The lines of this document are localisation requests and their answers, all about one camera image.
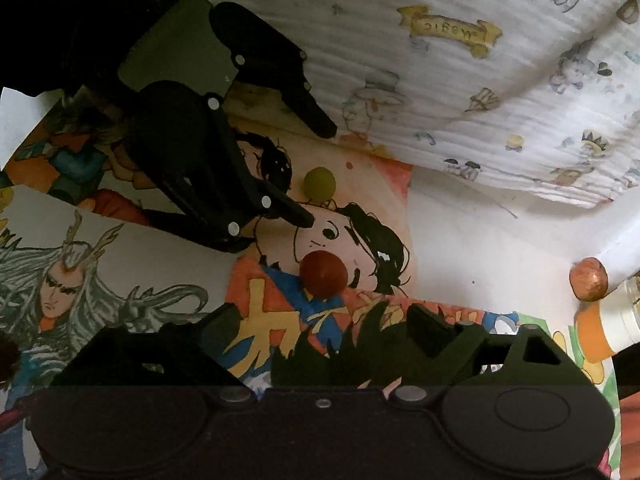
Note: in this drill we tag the orange and white cup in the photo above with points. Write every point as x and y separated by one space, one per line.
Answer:
595 335

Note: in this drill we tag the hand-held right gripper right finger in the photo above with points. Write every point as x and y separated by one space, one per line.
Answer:
431 335

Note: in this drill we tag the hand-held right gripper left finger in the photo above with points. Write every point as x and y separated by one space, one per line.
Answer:
220 325

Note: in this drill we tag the silver-haired figure drawing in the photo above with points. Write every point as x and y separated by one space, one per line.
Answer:
60 280

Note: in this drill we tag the colourful robot drawing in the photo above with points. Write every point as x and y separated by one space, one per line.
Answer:
70 160

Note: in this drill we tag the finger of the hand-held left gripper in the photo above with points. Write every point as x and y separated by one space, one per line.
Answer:
280 80
200 160

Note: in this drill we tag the anime boy drawing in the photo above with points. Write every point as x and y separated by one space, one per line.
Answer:
360 240

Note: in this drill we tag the red cherry tomato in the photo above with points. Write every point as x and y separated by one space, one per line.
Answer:
324 273

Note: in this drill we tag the green round fruit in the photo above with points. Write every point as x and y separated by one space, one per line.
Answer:
320 183

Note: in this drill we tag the white printed blanket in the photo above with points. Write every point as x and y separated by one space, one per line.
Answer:
500 85

